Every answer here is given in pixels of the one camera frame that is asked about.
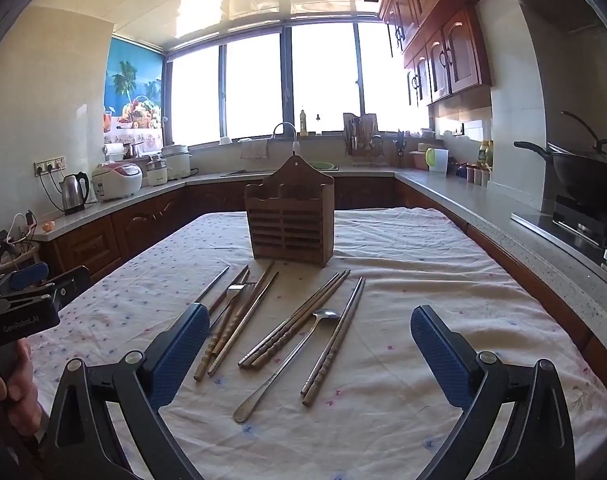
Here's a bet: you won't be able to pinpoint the yellow oil bottle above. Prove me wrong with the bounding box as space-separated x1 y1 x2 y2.
477 140 493 170

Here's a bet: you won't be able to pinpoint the green colander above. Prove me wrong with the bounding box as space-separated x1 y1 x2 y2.
310 162 339 171

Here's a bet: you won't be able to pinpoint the wall power socket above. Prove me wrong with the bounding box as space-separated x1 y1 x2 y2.
33 156 67 177

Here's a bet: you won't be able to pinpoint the white green pitcher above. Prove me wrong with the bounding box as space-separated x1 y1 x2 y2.
425 148 449 174

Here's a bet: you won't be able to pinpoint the wooden cabinets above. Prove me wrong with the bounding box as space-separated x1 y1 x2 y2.
35 174 607 389
379 0 491 106

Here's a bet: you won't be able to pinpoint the floral white tablecloth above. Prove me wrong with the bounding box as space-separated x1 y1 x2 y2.
26 206 607 480

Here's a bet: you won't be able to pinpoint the long metal spoon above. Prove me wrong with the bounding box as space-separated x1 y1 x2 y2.
233 309 340 424

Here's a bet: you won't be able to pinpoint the white round rice cooker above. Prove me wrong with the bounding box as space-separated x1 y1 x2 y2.
160 144 192 180

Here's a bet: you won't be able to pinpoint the window frame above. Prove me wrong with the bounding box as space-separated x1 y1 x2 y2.
166 22 430 145

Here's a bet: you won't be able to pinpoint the small white cooker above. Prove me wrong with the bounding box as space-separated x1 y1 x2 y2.
146 154 169 186

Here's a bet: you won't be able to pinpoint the gas stove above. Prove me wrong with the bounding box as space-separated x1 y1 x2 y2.
511 196 607 266

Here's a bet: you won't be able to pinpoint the tropical beach poster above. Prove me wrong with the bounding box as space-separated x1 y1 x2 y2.
104 37 164 154

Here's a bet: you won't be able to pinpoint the person's left hand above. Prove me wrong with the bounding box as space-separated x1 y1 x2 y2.
0 339 43 437

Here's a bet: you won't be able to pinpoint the grey stone countertop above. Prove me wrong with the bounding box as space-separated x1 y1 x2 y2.
34 167 607 350

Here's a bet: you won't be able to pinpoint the dish drying rack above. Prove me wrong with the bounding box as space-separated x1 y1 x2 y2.
343 113 384 164

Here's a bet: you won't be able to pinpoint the upper wooden cabinets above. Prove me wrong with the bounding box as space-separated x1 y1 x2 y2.
379 0 491 106

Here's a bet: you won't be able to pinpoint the black wok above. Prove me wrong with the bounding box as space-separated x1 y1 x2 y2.
513 109 607 219

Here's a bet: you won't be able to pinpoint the lower wooden cabinets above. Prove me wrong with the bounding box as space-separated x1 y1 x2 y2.
35 174 607 389

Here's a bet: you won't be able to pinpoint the yellow detergent bottle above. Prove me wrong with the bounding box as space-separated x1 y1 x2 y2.
299 110 309 136

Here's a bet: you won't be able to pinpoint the white pink rice cooker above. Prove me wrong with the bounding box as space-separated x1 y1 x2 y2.
90 162 143 202

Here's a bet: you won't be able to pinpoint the steel electric kettle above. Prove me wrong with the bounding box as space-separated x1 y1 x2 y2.
60 171 90 216

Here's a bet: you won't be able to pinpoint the wooden utensil holder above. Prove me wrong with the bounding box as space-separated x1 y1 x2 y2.
244 155 335 268

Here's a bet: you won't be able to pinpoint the single metal chopstick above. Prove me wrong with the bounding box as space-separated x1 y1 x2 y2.
194 266 230 302

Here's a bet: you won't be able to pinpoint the carved wooden chopstick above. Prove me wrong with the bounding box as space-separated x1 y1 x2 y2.
207 271 279 377
194 270 250 382

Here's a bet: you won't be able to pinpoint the dark wooden chopstick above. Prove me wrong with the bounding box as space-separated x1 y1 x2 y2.
213 261 274 356

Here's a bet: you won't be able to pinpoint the brown wooden chopstick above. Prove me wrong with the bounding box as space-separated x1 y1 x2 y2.
208 264 249 314

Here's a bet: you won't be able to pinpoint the kitchen faucet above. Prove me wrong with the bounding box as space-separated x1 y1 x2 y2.
272 122 301 156

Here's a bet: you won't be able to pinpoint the bamboo chopstick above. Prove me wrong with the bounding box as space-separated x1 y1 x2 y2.
237 271 349 370
242 268 347 371

